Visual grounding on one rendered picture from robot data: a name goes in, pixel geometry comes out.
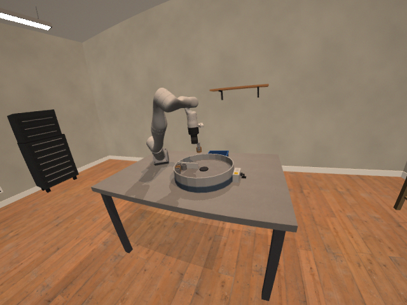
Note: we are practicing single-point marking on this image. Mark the blue plastic tray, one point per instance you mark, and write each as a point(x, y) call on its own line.
point(225, 153)

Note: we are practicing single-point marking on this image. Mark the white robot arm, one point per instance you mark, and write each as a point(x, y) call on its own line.
point(165, 101)

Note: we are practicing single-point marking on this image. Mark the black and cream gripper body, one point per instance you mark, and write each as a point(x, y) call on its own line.
point(193, 130)

